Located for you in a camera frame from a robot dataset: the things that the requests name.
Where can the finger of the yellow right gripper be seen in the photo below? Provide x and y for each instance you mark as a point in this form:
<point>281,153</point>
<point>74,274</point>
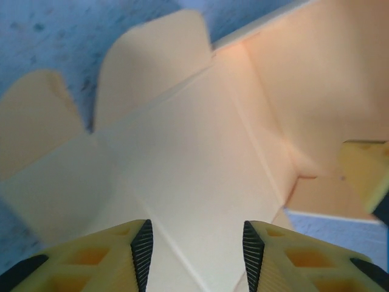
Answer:
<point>364,170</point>

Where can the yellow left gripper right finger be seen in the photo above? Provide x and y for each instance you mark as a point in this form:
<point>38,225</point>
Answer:
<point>304,261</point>

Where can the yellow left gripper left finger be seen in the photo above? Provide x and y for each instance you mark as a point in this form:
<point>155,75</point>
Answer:
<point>100,261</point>

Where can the yellow paper box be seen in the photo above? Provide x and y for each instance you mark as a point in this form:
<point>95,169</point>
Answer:
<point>194,137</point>

